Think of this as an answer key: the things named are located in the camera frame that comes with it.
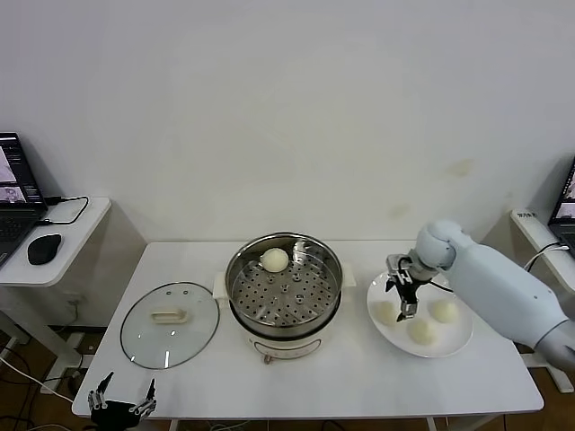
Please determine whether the white round plate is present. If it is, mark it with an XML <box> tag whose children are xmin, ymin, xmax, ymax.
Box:
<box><xmin>367</xmin><ymin>267</ymin><xmax>475</xmax><ymax>359</ymax></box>

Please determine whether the black cable with adapter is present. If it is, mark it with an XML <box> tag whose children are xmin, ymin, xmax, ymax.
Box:
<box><xmin>525</xmin><ymin>242</ymin><xmax>562</xmax><ymax>273</ymax></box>

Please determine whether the white usb cable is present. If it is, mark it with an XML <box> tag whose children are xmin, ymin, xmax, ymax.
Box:
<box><xmin>525</xmin><ymin>243</ymin><xmax>568</xmax><ymax>273</ymax></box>

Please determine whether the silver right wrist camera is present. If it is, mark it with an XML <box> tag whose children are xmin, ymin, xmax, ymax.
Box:
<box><xmin>386</xmin><ymin>253</ymin><xmax>412</xmax><ymax>276</ymax></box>

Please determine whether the white steamed baozi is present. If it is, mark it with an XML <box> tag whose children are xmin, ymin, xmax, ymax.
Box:
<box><xmin>261</xmin><ymin>248</ymin><xmax>290</xmax><ymax>274</ymax></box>
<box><xmin>406</xmin><ymin>317</ymin><xmax>438</xmax><ymax>347</ymax></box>
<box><xmin>373</xmin><ymin>300</ymin><xmax>401</xmax><ymax>326</ymax></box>
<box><xmin>429</xmin><ymin>298</ymin><xmax>460</xmax><ymax>324</ymax></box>

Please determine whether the round glass pot lid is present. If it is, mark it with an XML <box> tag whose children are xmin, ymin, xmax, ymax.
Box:
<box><xmin>119</xmin><ymin>281</ymin><xmax>221</xmax><ymax>370</ymax></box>

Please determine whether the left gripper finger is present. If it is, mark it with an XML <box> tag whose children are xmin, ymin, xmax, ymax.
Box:
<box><xmin>129</xmin><ymin>379</ymin><xmax>158</xmax><ymax>417</ymax></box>
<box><xmin>87</xmin><ymin>372</ymin><xmax>112</xmax><ymax>412</ymax></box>

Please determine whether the black laptop charger cable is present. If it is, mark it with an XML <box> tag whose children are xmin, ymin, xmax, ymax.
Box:
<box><xmin>35</xmin><ymin>195</ymin><xmax>91</xmax><ymax>225</ymax></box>

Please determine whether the cream electric cooking pot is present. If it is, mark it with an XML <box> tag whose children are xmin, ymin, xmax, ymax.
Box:
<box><xmin>213</xmin><ymin>264</ymin><xmax>359</xmax><ymax>365</ymax></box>

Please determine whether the white floor cable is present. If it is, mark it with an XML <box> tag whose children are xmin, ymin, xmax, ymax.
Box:
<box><xmin>0</xmin><ymin>356</ymin><xmax>75</xmax><ymax>403</ymax></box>

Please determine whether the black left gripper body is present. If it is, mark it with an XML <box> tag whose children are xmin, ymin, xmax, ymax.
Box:
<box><xmin>89</xmin><ymin>401</ymin><xmax>141</xmax><ymax>427</ymax></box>

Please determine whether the black computer mouse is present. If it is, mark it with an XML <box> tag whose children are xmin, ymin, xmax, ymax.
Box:
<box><xmin>27</xmin><ymin>233</ymin><xmax>63</xmax><ymax>265</ymax></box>

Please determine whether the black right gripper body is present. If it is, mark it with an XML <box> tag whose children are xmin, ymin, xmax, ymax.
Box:
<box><xmin>394</xmin><ymin>271</ymin><xmax>426</xmax><ymax>306</ymax></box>

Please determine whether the black laptop with mouse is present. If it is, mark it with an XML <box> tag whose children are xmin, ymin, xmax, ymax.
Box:
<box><xmin>0</xmin><ymin>132</ymin><xmax>49</xmax><ymax>270</ymax></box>

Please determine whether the black laptop with white cable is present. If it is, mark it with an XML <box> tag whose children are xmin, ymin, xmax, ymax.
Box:
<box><xmin>548</xmin><ymin>156</ymin><xmax>575</xmax><ymax>261</ymax></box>

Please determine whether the white side table with mouse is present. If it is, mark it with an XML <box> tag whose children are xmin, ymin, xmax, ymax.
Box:
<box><xmin>0</xmin><ymin>196</ymin><xmax>149</xmax><ymax>394</ymax></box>

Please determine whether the stainless steel steamer basket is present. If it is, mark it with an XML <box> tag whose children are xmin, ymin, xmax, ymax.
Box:
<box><xmin>225</xmin><ymin>231</ymin><xmax>345</xmax><ymax>328</ymax></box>

